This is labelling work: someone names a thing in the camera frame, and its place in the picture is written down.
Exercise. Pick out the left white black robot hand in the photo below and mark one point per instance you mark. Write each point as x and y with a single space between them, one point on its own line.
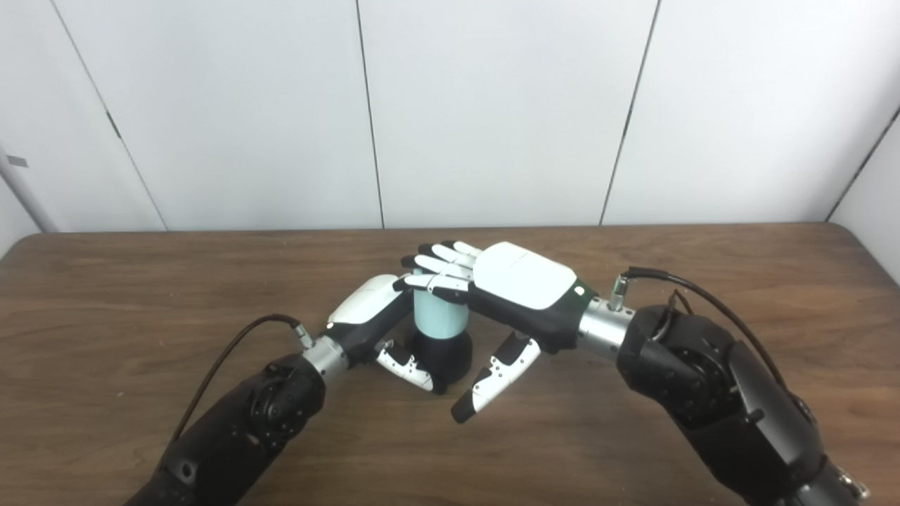
369 309

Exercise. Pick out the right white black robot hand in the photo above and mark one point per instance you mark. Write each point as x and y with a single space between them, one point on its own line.
524 281

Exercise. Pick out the black nozzle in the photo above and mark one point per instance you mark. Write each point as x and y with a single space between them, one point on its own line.
446 362

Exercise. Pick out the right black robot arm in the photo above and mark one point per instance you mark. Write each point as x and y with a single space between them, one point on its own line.
710 393

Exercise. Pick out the black wall panel hinge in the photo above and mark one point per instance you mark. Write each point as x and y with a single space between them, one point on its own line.
113 125

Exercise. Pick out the white wall corner post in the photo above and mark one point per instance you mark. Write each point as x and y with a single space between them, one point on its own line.
24 193

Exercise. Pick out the small grey wall label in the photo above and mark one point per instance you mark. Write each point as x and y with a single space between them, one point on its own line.
17 161

